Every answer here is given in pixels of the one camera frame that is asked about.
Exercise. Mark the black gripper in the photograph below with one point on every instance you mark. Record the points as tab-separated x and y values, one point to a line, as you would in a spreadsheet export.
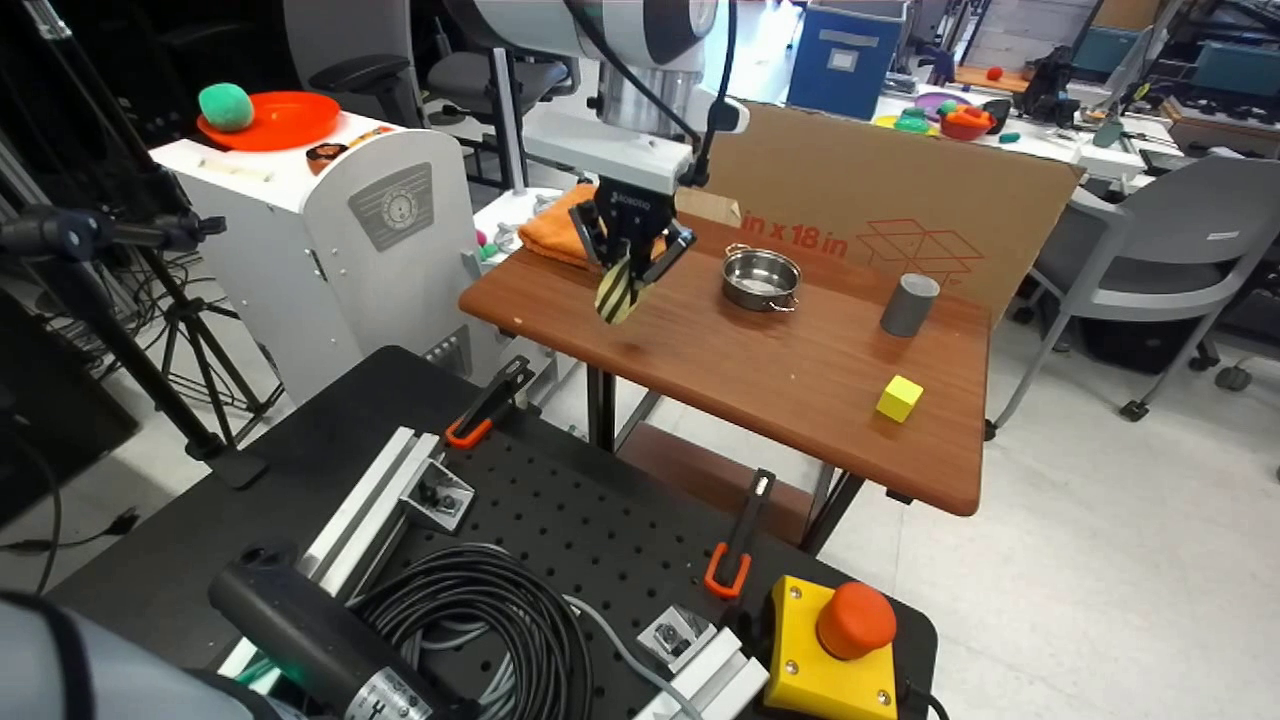
639	208

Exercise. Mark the yellow striped plush toy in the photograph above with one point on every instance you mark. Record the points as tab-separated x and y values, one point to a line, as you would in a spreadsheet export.
613	289

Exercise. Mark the orange folded cloth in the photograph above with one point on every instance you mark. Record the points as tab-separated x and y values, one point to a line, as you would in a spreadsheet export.
549	230

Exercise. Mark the small metal bowl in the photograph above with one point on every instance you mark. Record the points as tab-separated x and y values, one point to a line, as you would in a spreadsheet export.
763	278

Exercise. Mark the brown wooden table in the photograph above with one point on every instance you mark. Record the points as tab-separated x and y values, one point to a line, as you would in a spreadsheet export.
744	361

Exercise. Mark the black orange bar clamp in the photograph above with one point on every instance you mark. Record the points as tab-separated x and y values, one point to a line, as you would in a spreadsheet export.
485	401
743	526

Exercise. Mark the black office chair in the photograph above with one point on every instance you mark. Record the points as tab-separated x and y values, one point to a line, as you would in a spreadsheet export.
467	80

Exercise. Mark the brown cardboard panel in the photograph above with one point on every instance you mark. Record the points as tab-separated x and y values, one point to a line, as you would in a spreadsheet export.
883	184

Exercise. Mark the black perforated robot table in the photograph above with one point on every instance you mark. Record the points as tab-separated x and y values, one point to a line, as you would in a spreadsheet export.
575	513

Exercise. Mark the grey cup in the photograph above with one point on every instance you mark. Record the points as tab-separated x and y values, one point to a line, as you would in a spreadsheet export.
909	305

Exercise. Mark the blue storage bin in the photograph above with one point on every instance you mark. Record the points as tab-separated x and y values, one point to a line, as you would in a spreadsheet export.
841	62

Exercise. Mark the yellow cube block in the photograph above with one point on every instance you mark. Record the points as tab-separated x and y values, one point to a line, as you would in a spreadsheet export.
897	401

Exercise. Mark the white machine cabinet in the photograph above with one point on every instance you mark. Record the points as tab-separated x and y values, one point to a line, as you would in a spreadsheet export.
314	254

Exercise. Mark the grey chair backrest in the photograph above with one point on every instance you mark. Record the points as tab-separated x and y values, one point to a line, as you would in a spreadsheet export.
349	43

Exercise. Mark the orange plastic plate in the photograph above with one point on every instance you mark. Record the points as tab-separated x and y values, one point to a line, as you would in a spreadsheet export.
299	123

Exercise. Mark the orange background bowl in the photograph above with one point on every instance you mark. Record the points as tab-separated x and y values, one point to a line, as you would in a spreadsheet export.
970	123

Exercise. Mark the green ball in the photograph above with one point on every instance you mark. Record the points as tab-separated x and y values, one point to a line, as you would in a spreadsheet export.
225	105

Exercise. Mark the yellow emergency stop box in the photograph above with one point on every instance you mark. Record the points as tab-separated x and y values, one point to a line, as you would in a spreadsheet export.
805	662

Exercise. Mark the grey plastic chair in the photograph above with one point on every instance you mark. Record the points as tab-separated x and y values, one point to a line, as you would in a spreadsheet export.
1186	235

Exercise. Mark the grey metal post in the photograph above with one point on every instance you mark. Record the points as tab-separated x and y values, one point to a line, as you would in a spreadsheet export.
506	101

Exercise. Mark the small metal corner bracket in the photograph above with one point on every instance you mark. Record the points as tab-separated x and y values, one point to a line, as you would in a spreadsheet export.
440	497
673	637

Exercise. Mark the long aluminium extrusion rail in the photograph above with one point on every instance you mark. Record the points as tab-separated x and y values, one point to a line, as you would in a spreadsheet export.
366	513

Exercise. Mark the short aluminium extrusion rail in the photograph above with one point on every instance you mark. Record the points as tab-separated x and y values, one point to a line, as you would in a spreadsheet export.
713	683

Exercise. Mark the black cylindrical mount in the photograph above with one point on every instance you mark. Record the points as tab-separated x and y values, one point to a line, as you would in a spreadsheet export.
303	625

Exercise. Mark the black camera tripod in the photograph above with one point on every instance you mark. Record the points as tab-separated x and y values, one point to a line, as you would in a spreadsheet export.
80	237

